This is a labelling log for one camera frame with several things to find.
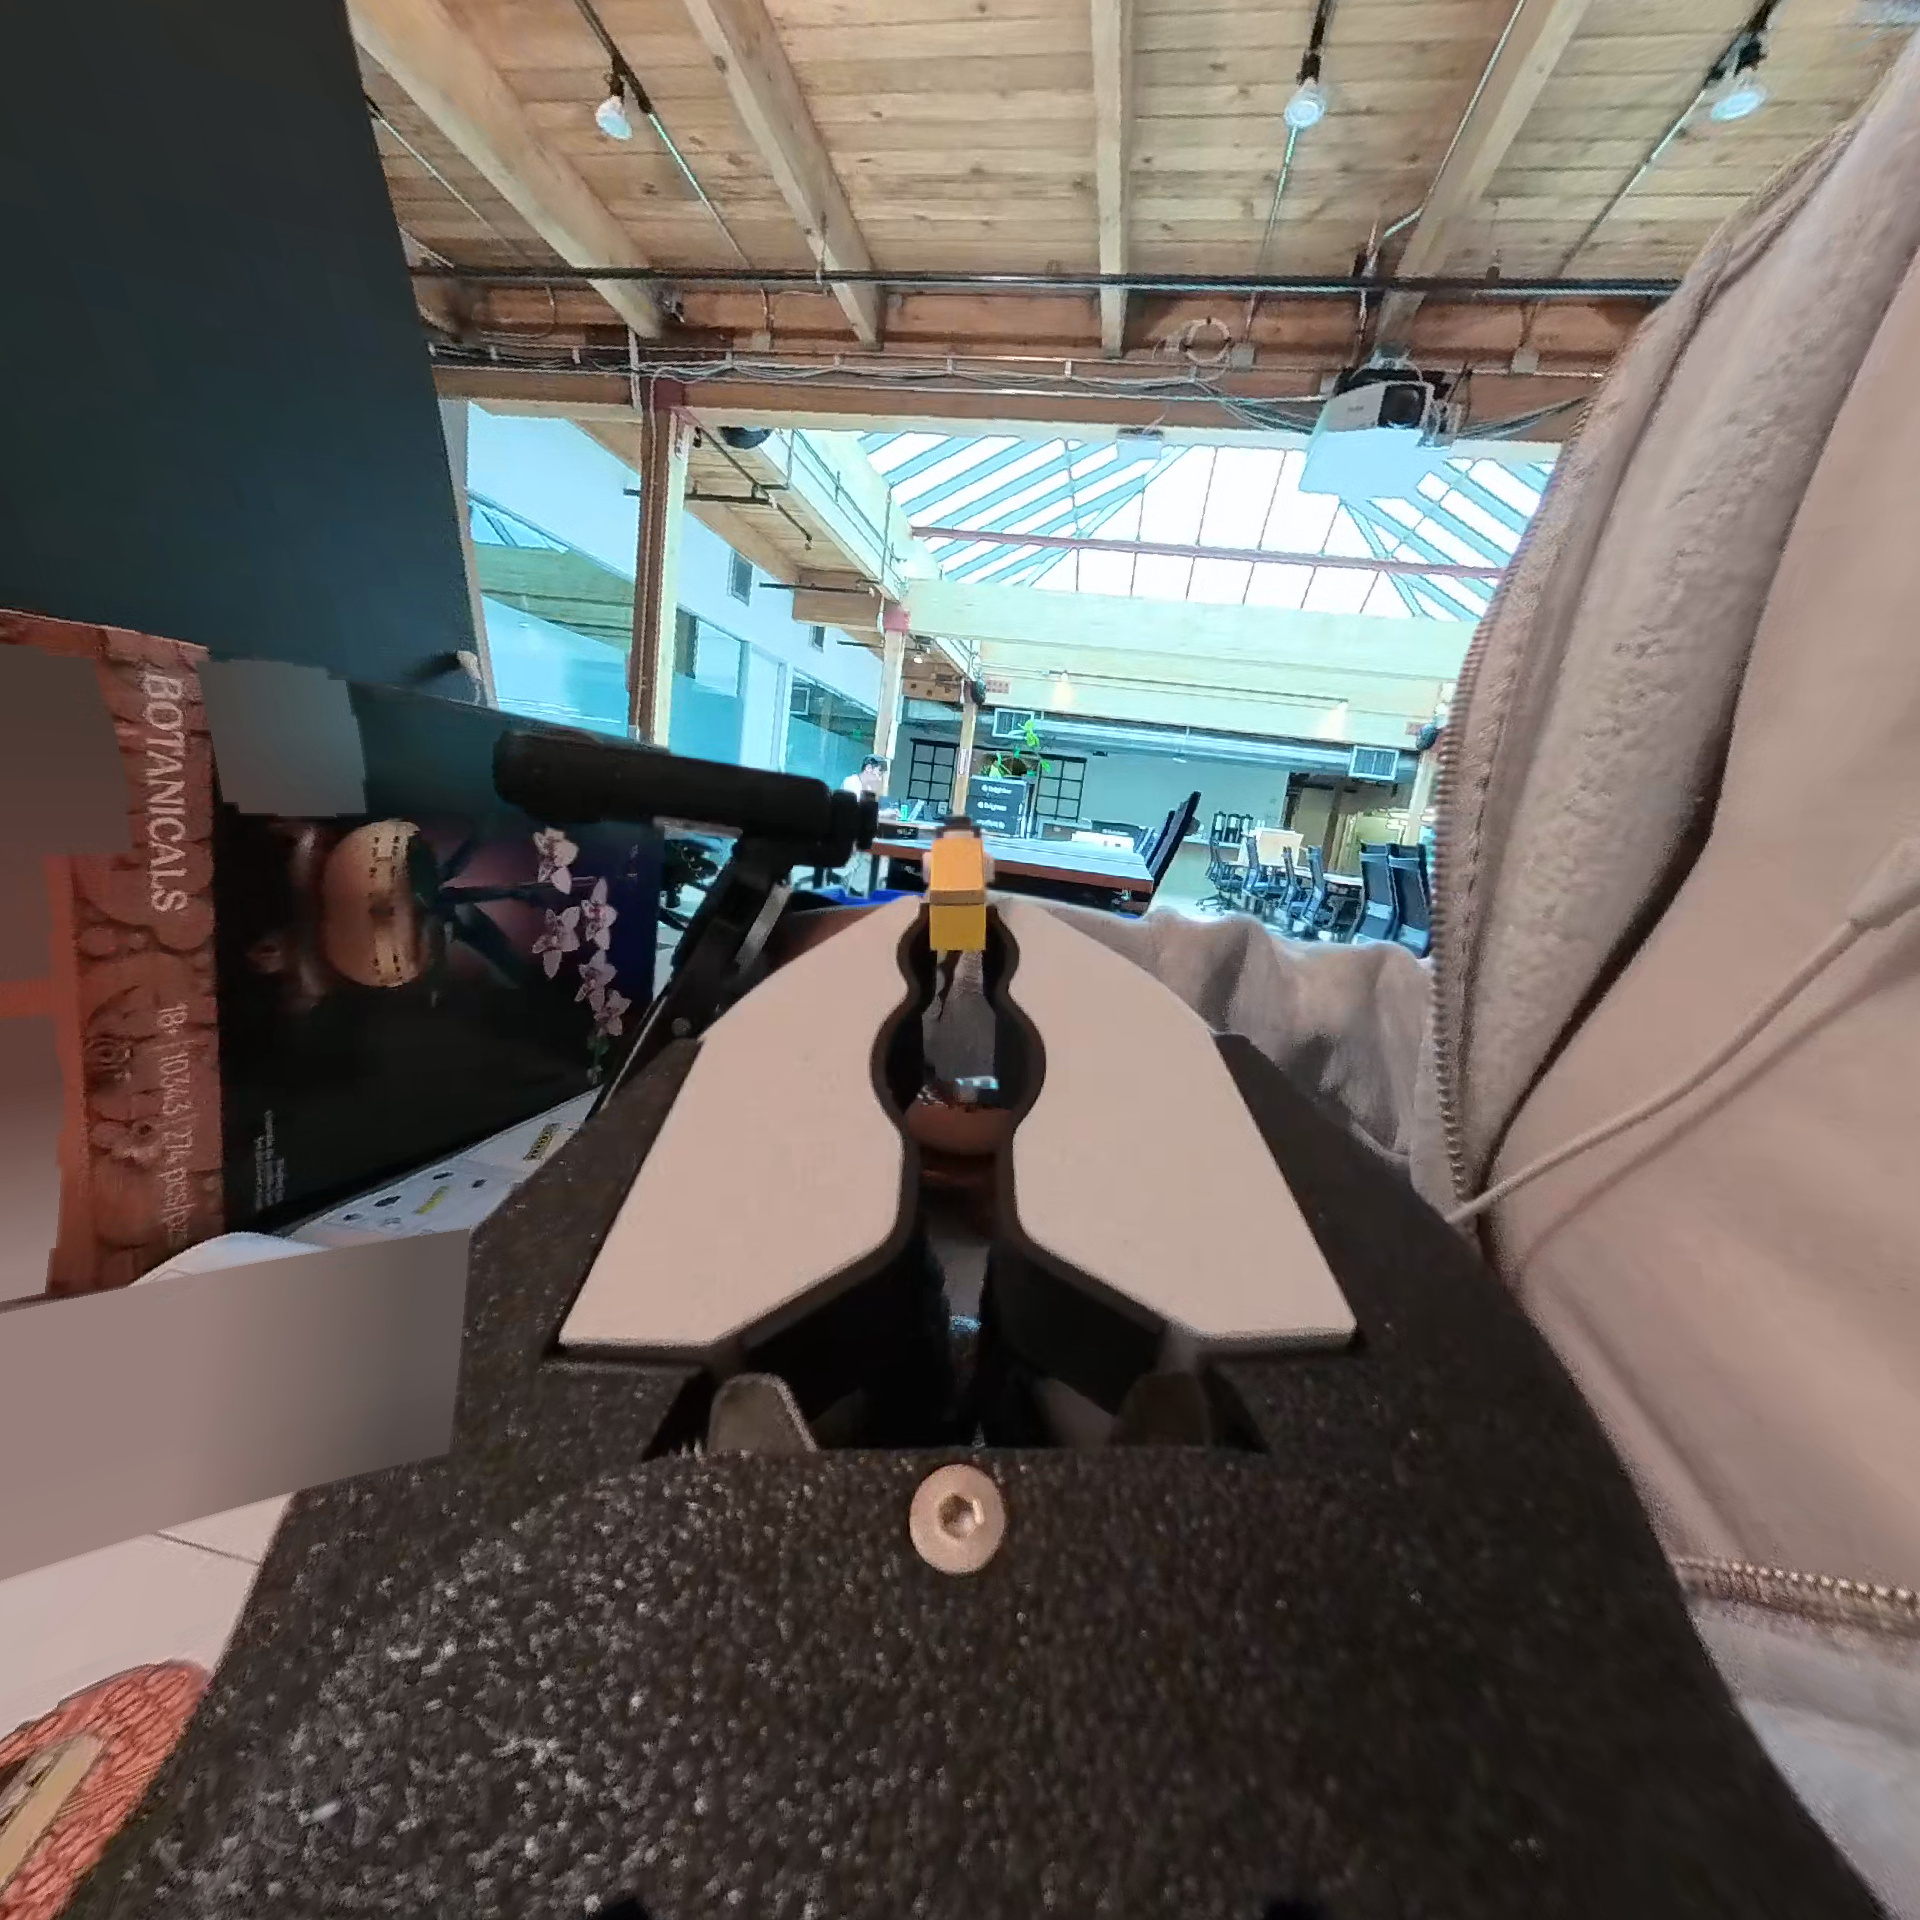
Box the black flower print box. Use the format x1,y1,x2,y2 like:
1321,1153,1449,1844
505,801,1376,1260
0,611,672,1310

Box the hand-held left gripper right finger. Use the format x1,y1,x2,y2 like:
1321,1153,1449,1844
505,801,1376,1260
993,895,1366,1413

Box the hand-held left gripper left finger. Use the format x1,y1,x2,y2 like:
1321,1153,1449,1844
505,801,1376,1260
562,895,938,1375

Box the white instruction booklet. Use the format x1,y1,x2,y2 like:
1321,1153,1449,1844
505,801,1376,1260
0,1090,608,1920

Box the black panel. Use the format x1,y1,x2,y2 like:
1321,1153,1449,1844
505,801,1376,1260
0,0,490,697

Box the white ceiling projector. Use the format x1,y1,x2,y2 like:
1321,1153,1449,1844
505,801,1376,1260
1300,363,1464,502

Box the background office desks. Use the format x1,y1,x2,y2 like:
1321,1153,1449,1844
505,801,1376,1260
865,804,1210,908

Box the brick pot model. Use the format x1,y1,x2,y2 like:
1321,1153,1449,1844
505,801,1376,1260
908,1074,1011,1178

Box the row of black office chairs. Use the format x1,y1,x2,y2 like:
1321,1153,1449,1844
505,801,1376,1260
1201,811,1449,953

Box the white yellow brick strip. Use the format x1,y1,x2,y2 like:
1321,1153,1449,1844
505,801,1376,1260
926,823,1002,964

